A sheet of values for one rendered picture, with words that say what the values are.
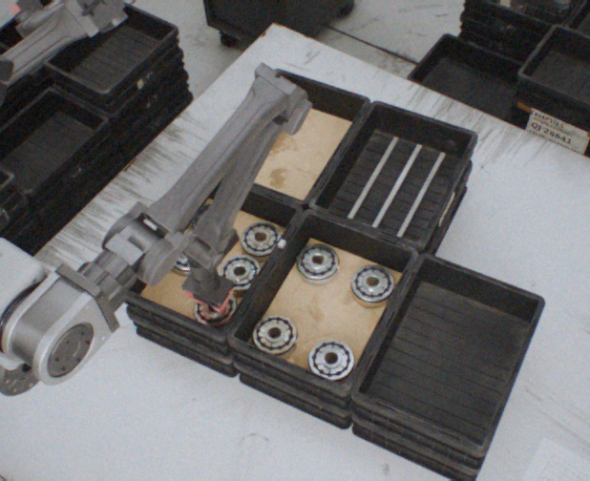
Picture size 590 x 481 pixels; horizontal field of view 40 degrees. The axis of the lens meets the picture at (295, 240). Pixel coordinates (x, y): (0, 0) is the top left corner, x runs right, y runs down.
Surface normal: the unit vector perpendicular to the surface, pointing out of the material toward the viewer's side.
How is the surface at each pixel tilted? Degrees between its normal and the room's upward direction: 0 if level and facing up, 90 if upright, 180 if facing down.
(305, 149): 0
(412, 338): 0
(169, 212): 20
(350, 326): 0
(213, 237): 61
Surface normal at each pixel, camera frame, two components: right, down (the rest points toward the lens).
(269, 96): 0.02, -0.26
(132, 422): -0.05, -0.57
